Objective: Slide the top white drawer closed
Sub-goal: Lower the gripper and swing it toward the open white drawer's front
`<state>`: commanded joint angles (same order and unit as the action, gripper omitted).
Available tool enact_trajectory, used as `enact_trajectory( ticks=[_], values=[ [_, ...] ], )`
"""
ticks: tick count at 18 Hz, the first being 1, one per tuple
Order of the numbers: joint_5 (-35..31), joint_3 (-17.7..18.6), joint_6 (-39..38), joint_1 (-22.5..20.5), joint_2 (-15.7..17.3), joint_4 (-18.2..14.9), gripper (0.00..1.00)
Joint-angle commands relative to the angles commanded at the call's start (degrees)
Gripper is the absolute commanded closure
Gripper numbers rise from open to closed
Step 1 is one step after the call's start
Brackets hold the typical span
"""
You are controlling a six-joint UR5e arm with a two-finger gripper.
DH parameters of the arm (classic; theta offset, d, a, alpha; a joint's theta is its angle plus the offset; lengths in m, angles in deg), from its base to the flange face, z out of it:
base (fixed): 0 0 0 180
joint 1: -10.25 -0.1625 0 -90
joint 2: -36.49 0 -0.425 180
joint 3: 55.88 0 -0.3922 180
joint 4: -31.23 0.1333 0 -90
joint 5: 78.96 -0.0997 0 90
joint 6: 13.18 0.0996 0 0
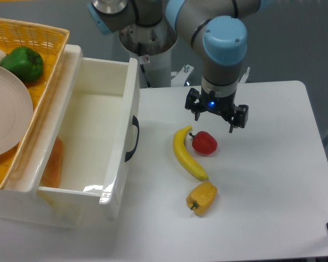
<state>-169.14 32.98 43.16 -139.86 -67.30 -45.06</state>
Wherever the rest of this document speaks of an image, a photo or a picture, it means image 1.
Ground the red bell pepper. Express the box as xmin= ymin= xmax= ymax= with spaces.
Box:
xmin=189 ymin=131 xmax=218 ymax=155

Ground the yellow banana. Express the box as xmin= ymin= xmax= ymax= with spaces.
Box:
xmin=173 ymin=125 xmax=208 ymax=181

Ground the white table clamp bracket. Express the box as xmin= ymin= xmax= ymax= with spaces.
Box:
xmin=239 ymin=67 xmax=250 ymax=84

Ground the pink plate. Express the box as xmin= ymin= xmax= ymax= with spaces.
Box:
xmin=0 ymin=67 xmax=33 ymax=155

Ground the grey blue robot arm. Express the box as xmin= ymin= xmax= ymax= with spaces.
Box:
xmin=87 ymin=1 xmax=268 ymax=129

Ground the yellow bell pepper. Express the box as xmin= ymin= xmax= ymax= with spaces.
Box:
xmin=186 ymin=181 xmax=218 ymax=216

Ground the white drawer cabinet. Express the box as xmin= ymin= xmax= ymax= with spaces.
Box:
xmin=0 ymin=44 xmax=83 ymax=228

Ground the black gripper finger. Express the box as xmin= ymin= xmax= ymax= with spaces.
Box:
xmin=227 ymin=105 xmax=249 ymax=133
xmin=185 ymin=88 xmax=201 ymax=121

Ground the yellow woven basket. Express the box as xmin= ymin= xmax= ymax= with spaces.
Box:
xmin=0 ymin=18 xmax=69 ymax=189

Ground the white top drawer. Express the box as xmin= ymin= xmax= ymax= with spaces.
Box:
xmin=39 ymin=58 xmax=140 ymax=225

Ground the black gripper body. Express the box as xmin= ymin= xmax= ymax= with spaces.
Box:
xmin=197 ymin=88 xmax=236 ymax=117

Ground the green bell pepper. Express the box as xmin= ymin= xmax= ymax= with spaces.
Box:
xmin=0 ymin=46 xmax=44 ymax=83

